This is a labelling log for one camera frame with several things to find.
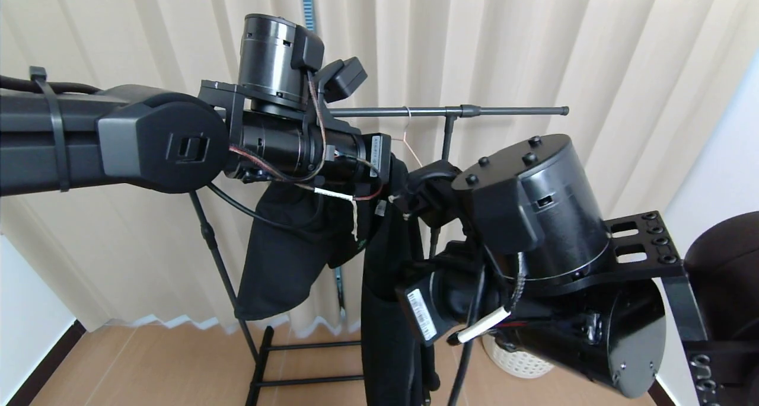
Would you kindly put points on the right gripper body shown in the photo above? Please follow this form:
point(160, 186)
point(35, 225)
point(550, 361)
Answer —
point(456, 299)

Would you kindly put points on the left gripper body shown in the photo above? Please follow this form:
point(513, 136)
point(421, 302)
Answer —
point(367, 157)

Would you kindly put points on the pink clothes hanger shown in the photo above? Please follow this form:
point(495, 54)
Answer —
point(413, 153)

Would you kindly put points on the black smooth garment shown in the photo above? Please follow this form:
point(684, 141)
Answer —
point(385, 335)

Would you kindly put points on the black knit garment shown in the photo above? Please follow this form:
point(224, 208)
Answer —
point(278, 264)

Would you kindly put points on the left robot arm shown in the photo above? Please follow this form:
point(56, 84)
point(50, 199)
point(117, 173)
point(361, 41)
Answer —
point(59, 139)

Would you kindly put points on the white laundry basket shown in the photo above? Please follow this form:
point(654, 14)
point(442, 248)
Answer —
point(522, 364)

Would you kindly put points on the black clothes rack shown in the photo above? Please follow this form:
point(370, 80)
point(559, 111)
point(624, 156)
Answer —
point(504, 111)

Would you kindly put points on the beige curtain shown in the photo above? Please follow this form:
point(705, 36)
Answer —
point(118, 26)
point(533, 38)

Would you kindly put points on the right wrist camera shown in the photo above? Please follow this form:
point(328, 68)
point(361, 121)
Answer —
point(433, 192)

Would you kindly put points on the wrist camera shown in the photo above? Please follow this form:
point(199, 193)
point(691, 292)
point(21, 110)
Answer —
point(344, 77)
point(433, 192)

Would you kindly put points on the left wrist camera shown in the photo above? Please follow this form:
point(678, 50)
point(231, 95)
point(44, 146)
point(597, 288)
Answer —
point(344, 77)

